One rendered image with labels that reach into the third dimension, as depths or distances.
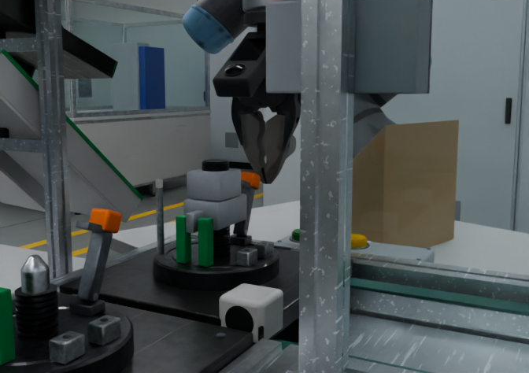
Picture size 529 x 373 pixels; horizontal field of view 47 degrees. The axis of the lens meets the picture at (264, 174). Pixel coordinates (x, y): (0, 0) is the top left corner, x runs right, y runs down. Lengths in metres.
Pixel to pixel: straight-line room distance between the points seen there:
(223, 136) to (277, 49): 8.53
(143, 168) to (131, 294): 5.98
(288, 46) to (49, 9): 0.36
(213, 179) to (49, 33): 0.26
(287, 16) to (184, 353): 0.27
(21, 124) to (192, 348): 0.39
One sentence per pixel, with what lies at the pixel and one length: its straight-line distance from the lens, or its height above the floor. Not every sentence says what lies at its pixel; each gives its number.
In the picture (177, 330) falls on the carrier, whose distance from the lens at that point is 0.54.
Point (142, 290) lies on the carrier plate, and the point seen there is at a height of 0.97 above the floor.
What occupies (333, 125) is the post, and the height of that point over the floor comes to 1.15.
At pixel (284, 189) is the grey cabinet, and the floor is 0.51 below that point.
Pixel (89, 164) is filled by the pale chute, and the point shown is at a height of 1.07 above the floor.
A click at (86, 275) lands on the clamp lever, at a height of 1.02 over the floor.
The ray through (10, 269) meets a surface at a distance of 1.17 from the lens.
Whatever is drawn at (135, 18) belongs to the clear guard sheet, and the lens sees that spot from 6.57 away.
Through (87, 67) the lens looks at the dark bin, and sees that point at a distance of 0.83.
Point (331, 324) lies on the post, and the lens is 0.46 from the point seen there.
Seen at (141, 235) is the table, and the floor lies 0.86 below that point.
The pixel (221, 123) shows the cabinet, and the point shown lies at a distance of 9.01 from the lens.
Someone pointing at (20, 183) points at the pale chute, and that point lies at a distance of 0.95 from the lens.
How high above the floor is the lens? 1.17
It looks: 8 degrees down
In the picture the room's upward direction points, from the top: straight up
